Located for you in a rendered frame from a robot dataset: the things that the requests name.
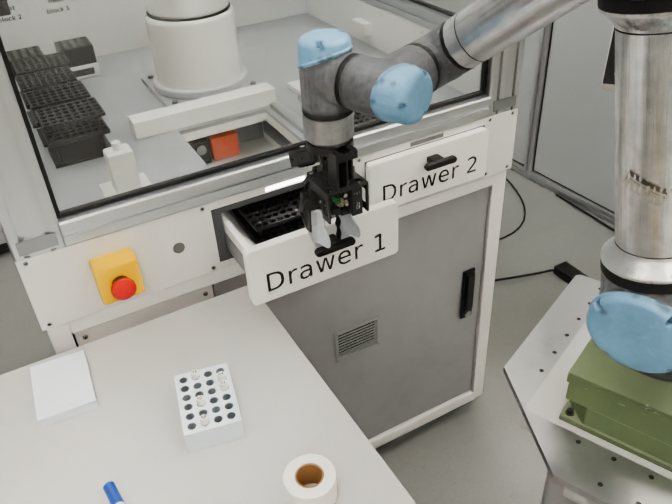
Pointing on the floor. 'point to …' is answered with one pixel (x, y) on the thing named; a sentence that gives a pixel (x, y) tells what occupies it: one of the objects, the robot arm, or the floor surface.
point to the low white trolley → (208, 490)
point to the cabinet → (375, 314)
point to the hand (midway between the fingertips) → (330, 241)
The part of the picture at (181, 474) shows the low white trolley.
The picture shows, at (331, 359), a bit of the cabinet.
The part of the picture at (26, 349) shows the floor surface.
